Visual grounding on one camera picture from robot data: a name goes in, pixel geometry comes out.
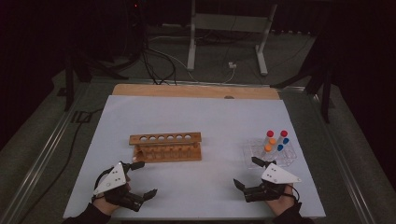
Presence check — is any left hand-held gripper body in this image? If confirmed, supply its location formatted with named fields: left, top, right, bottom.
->
left=92, top=161, right=146, bottom=213

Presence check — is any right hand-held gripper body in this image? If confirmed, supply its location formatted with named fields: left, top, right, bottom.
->
left=242, top=162, right=303, bottom=203

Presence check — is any clear plastic tube rack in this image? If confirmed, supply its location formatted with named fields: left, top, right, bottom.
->
left=242, top=138, right=298, bottom=170

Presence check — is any red cap test tube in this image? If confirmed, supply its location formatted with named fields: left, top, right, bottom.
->
left=276, top=130, right=289, bottom=145
left=263, top=130, right=276, bottom=147

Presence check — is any wooden test tube rack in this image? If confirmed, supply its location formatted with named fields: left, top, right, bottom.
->
left=128, top=132, right=203, bottom=164

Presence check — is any person's left hand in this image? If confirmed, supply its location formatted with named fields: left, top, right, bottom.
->
left=92, top=174, right=133, bottom=217

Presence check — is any person's right hand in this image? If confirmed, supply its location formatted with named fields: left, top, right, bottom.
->
left=264, top=184, right=297, bottom=217

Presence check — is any white table mat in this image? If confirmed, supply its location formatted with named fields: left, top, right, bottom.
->
left=63, top=94, right=327, bottom=220

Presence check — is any black tripod stand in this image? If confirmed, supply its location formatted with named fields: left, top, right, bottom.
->
left=270, top=59, right=336, bottom=124
left=57, top=46, right=129, bottom=112

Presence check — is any grey metal stand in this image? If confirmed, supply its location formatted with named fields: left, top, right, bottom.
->
left=186, top=0, right=279, bottom=77

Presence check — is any left hand-held gripper cable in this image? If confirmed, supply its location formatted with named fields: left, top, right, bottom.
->
left=92, top=167, right=114, bottom=202

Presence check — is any hand-held gripper cable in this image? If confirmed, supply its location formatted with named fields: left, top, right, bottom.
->
left=92, top=167, right=114, bottom=202
left=289, top=185, right=302, bottom=204

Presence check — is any right hand-held gripper cable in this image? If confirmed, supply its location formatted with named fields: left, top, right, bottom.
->
left=289, top=185, right=302, bottom=204

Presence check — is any black floor cable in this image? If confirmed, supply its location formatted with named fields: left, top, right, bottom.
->
left=18, top=107, right=106, bottom=224

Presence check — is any aluminium floor rail frame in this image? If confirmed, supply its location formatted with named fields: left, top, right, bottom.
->
left=0, top=77, right=379, bottom=224

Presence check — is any black cable bundle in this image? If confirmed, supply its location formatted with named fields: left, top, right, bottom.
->
left=123, top=0, right=178, bottom=86

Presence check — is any white cable with plug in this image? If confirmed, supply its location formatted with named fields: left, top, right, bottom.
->
left=148, top=35, right=238, bottom=85

